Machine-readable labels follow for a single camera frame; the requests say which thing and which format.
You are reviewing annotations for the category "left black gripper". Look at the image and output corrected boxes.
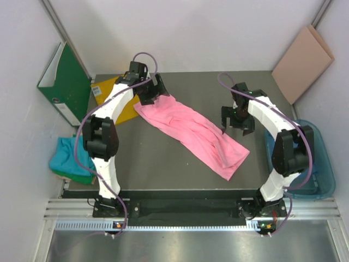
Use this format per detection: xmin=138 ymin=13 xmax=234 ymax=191
xmin=137 ymin=73 xmax=169 ymax=105

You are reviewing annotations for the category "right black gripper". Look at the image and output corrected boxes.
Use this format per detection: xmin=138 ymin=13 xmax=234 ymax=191
xmin=221 ymin=106 xmax=254 ymax=136

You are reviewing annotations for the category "pink t shirt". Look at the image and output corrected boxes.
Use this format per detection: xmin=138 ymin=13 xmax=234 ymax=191
xmin=134 ymin=96 xmax=250 ymax=181

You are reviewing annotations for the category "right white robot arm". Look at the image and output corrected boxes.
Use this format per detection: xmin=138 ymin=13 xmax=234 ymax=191
xmin=221 ymin=82 xmax=314 ymax=216

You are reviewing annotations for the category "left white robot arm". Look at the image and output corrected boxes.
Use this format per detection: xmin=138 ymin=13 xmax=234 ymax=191
xmin=82 ymin=61 xmax=169 ymax=217

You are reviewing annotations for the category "blue t shirt in bin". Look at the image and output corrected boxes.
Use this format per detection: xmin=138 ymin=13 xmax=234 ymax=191
xmin=266 ymin=130 xmax=320 ymax=189

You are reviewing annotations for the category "yellow padded envelope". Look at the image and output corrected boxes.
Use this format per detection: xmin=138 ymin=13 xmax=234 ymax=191
xmin=91 ymin=76 xmax=140 ymax=124

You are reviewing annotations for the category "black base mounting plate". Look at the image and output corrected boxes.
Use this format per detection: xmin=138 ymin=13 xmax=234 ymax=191
xmin=92 ymin=189 xmax=286 ymax=227

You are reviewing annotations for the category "beige paper folder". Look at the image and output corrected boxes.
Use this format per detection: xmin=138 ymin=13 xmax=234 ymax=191
xmin=272 ymin=25 xmax=335 ymax=105

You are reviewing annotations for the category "teal plastic bin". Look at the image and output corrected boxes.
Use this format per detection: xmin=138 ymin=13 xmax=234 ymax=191
xmin=263 ymin=118 xmax=336 ymax=201

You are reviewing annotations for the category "teal folded t shirt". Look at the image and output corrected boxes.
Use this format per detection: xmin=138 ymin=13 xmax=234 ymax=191
xmin=49 ymin=136 xmax=95 ymax=176

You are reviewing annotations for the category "green folded t shirt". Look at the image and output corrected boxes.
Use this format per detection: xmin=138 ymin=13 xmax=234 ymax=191
xmin=52 ymin=170 xmax=95 ymax=185

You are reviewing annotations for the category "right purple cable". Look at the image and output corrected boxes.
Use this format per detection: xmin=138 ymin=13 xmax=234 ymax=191
xmin=217 ymin=72 xmax=314 ymax=237

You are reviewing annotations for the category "purple cable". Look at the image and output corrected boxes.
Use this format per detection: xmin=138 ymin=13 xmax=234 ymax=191
xmin=74 ymin=51 xmax=159 ymax=237
xmin=217 ymin=72 xmax=314 ymax=237

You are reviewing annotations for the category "green ring binder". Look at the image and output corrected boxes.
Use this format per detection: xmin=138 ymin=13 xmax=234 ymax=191
xmin=37 ymin=43 xmax=91 ymax=127

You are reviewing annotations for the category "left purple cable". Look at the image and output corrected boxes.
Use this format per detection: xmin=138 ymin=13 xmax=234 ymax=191
xmin=74 ymin=51 xmax=159 ymax=237

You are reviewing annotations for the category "grey slotted cable duct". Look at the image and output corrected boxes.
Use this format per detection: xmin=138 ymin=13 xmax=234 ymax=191
xmin=55 ymin=220 xmax=272 ymax=231

